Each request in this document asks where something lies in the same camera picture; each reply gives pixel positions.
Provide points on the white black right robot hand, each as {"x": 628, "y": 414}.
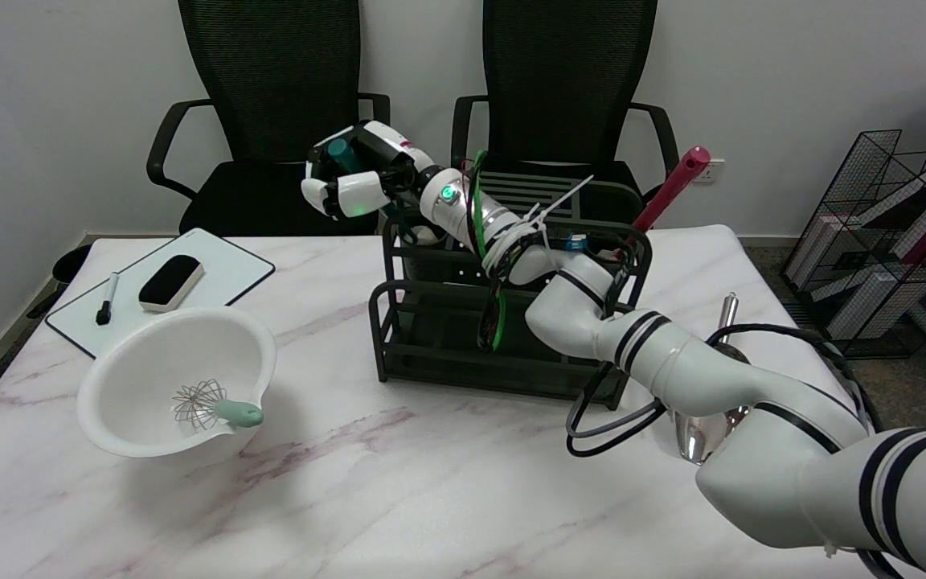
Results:
{"x": 362, "y": 193}

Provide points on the blue sponge bottle brush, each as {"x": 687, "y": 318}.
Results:
{"x": 340, "y": 153}

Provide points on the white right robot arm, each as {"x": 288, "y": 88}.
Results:
{"x": 712, "y": 370}

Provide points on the black mesh office chair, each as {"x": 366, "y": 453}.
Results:
{"x": 270, "y": 80}
{"x": 567, "y": 80}

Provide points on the small white whiteboard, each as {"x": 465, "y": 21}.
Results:
{"x": 230, "y": 269}

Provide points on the black metal dish rack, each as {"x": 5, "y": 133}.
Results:
{"x": 431, "y": 354}

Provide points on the black white board eraser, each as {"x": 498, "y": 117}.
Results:
{"x": 170, "y": 281}

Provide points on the white mixing bowl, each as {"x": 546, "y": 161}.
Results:
{"x": 149, "y": 362}

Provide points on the black whiteboard marker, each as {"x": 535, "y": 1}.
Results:
{"x": 107, "y": 301}

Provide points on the black chair base leg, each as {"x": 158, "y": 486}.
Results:
{"x": 69, "y": 264}

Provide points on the steel ladle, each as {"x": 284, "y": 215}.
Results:
{"x": 727, "y": 314}

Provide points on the white book red stripes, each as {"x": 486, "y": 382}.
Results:
{"x": 813, "y": 241}

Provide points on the thick white book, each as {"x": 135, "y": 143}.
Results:
{"x": 865, "y": 305}

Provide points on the white wall outlet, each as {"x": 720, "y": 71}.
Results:
{"x": 716, "y": 171}

